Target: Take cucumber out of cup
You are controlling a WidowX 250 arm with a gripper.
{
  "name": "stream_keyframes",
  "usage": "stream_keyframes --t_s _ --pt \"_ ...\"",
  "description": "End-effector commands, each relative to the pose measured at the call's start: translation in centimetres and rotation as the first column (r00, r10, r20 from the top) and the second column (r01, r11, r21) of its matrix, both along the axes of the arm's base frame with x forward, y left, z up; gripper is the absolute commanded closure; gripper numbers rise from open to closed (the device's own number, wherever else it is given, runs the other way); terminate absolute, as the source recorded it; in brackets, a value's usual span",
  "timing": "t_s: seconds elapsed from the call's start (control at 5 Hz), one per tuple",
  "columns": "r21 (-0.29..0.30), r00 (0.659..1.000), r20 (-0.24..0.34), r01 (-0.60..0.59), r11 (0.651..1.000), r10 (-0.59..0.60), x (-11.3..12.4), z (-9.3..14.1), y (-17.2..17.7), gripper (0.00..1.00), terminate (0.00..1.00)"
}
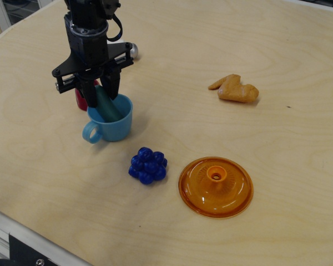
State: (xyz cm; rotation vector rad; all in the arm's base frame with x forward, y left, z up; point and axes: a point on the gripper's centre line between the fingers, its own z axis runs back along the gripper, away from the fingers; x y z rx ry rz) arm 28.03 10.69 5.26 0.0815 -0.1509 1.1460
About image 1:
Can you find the light blue plastic cup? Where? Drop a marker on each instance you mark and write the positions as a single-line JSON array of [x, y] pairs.
[[97, 129]]

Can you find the green toy cucumber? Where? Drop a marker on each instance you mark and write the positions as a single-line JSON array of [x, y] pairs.
[[105, 106]]

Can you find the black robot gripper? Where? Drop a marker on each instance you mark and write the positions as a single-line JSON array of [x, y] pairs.
[[91, 57]]

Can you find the blue toy grape bunch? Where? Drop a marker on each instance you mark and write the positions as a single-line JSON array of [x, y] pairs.
[[148, 166]]

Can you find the aluminium table frame rail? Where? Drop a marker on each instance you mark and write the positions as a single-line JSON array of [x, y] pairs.
[[54, 252]]

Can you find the toy fried chicken wing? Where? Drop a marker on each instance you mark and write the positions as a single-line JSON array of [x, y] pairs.
[[230, 88]]

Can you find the dark red toy dome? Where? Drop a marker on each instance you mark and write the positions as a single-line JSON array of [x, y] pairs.
[[86, 97]]

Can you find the orange transparent pot lid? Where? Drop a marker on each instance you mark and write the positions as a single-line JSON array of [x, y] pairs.
[[215, 187]]

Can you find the black corner bracket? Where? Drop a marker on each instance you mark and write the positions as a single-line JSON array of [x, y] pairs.
[[22, 254]]

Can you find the white salt shaker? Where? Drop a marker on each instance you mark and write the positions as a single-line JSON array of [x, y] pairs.
[[134, 50]]

